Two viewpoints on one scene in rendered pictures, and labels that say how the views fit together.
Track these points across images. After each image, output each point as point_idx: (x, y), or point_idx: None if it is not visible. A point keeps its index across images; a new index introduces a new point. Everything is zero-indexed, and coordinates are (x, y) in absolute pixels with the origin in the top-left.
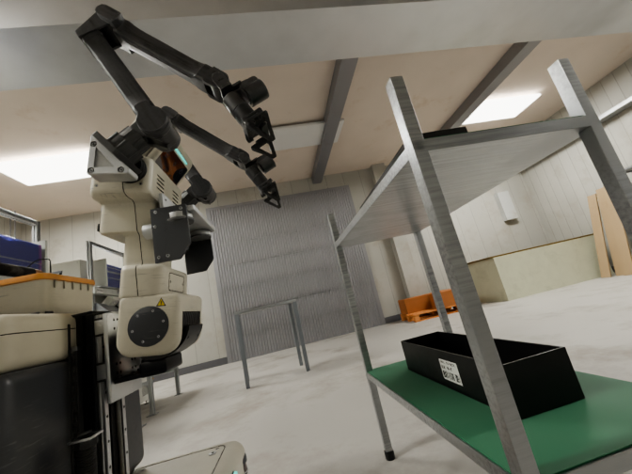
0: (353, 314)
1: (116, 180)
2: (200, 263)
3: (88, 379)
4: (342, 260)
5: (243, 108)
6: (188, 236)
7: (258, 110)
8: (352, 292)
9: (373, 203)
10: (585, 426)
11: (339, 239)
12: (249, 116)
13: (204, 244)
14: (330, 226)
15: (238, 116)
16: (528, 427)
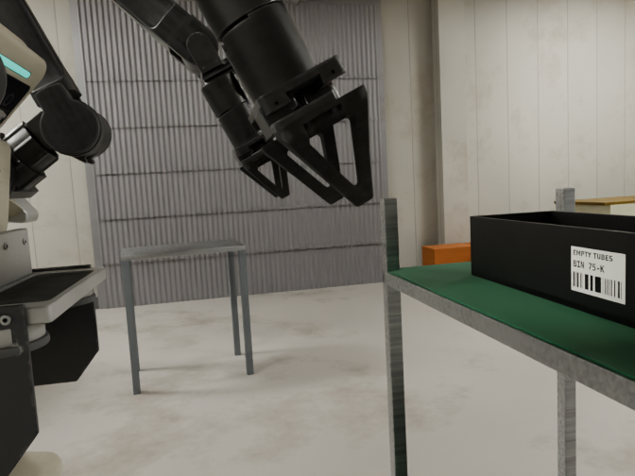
0: (394, 432)
1: None
2: (62, 362)
3: None
4: (396, 314)
5: (266, 33)
6: (30, 415)
7: (328, 69)
8: (402, 385)
9: (597, 391)
10: None
11: (404, 284)
12: (292, 89)
13: (75, 312)
14: (384, 230)
15: (242, 58)
16: None
